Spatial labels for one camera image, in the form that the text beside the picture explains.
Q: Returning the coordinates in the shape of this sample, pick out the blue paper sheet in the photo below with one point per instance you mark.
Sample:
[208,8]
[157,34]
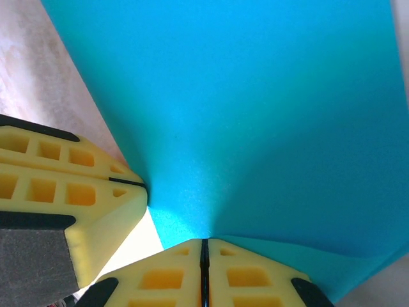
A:
[239,112]

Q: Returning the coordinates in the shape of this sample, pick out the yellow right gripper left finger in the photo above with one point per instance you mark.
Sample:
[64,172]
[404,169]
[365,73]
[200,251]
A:
[128,281]

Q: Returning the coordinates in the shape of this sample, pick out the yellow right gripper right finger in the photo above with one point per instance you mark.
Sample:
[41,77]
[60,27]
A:
[217,265]

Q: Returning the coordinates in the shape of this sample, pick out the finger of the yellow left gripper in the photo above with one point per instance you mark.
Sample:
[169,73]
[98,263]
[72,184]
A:
[105,208]
[102,160]

